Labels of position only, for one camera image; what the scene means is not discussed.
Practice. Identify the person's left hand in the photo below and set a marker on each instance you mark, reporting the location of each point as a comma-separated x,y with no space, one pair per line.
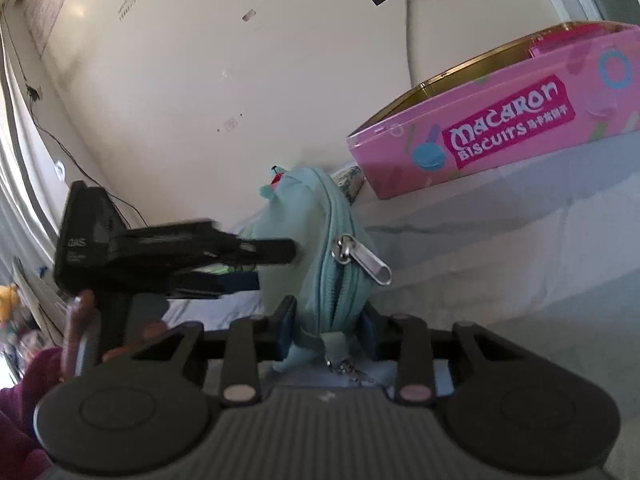
77,330

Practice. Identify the yellow toy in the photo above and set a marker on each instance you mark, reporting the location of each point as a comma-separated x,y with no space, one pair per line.
7,302

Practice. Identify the teal teddy bear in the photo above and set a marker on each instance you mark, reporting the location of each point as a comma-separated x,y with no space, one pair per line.
274,185

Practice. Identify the person's left forearm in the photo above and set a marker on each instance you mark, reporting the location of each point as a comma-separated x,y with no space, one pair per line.
25,400

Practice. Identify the pink pouch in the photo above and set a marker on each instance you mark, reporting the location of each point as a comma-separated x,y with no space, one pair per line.
575,42

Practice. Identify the wall poster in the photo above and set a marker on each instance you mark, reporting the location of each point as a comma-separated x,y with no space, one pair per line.
45,0

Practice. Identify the light teal zipper pouch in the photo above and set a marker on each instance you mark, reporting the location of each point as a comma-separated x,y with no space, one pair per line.
320,240

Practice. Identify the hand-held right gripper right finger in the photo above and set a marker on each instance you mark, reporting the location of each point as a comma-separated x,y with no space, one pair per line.
369,331

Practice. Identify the pink biscuit tin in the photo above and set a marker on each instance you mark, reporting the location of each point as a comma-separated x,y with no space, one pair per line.
500,120

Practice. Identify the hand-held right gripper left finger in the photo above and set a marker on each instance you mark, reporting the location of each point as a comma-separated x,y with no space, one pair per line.
285,331

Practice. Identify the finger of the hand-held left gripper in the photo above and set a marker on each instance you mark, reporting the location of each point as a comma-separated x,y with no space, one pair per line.
225,285
265,251

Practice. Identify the white patterned packet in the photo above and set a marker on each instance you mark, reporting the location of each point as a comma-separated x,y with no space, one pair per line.
347,185

